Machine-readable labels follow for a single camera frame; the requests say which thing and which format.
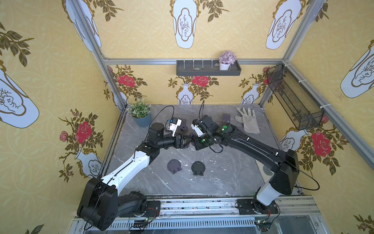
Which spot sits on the purple phone stand front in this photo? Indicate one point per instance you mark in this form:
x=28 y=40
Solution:
x=174 y=166

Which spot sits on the green plant blue pot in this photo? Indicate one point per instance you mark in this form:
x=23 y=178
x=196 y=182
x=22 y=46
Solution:
x=141 y=112

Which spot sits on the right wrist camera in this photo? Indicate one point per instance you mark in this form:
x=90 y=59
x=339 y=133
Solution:
x=200 y=132

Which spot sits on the purple flower white pot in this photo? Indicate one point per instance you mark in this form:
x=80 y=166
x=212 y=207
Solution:
x=226 y=59

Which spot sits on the black wire mesh basket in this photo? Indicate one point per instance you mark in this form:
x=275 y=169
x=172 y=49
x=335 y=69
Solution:
x=299 y=105

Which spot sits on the grey work glove back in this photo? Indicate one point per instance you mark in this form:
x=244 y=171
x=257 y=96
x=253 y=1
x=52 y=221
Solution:
x=248 y=119

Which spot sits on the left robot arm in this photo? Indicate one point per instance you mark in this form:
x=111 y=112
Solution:
x=101 y=201

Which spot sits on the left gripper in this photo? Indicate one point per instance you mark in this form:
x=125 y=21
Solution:
x=181 y=141

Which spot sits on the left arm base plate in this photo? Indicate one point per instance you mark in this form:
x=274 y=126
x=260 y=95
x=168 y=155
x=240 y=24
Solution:
x=146 y=209

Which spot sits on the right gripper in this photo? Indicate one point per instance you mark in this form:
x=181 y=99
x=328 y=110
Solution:
x=197 y=142

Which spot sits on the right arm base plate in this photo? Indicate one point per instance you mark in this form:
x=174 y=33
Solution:
x=254 y=207

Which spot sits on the grey wall shelf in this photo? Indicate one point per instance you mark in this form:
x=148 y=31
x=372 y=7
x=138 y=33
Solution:
x=205 y=67

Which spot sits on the aluminium frame rail front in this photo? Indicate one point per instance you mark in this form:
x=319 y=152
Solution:
x=298 y=214

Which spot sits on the black phone stand front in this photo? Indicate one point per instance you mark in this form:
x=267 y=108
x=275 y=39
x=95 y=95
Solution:
x=198 y=168

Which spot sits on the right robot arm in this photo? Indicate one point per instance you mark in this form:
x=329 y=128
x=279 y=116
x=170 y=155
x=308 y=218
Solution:
x=283 y=164

